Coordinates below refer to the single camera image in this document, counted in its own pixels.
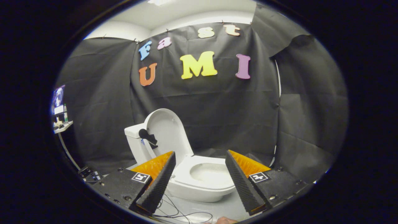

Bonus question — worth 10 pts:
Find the black backdrop cloth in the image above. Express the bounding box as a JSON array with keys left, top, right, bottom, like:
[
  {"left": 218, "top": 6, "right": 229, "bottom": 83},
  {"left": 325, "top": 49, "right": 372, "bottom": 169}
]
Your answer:
[{"left": 56, "top": 3, "right": 349, "bottom": 184}]

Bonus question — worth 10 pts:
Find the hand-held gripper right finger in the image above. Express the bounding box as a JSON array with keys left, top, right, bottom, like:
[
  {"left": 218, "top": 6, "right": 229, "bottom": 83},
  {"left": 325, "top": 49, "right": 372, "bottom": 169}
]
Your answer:
[{"left": 225, "top": 150, "right": 313, "bottom": 216}]

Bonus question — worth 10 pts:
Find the cluttered wall shelf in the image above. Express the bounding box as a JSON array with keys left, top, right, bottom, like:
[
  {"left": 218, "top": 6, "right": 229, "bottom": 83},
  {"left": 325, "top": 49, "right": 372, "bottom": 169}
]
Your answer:
[{"left": 51, "top": 85, "right": 74, "bottom": 134}]

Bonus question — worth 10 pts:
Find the white toilet bowl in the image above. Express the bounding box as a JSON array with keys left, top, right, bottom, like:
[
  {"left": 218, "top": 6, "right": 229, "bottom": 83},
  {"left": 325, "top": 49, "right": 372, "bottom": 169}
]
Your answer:
[{"left": 166, "top": 163, "right": 236, "bottom": 203}]

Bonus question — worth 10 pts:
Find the small black floor device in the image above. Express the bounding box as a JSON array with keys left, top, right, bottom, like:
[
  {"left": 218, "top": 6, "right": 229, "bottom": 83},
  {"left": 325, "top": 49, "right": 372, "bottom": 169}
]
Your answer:
[{"left": 78, "top": 166, "right": 103, "bottom": 183}]

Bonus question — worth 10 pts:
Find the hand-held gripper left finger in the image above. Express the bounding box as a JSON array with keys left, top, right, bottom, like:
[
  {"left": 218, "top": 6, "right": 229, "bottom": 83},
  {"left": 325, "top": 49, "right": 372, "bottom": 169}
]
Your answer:
[{"left": 90, "top": 151, "right": 177, "bottom": 216}]

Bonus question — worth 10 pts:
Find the black floor cable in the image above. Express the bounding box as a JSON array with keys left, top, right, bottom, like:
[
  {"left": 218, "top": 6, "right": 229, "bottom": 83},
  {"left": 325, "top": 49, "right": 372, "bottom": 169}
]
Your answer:
[{"left": 149, "top": 193, "right": 213, "bottom": 224}]

